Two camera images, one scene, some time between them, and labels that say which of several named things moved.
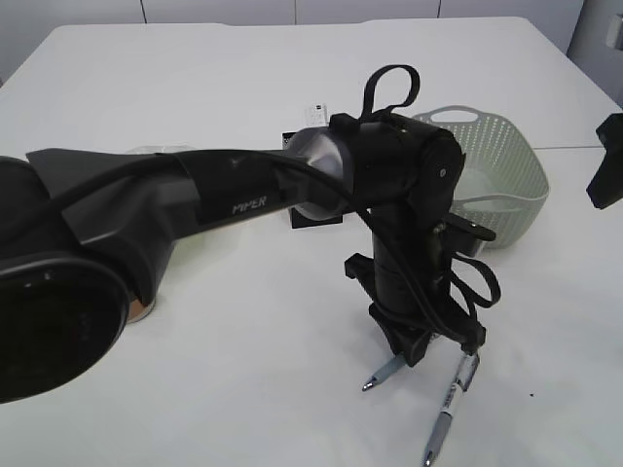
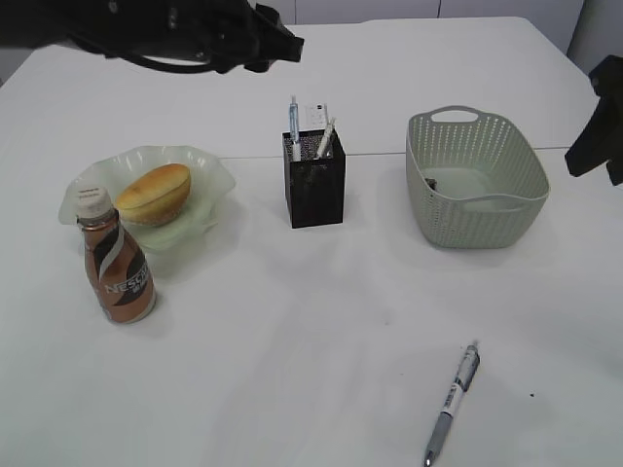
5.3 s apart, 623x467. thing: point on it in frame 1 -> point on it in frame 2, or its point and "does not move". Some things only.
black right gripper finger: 606,187 -> 601,140
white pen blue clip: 394,365 -> 294,129
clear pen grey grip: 461,381 does not move
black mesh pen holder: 319,147 does not move
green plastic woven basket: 502,188 does not move
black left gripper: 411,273 -> 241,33
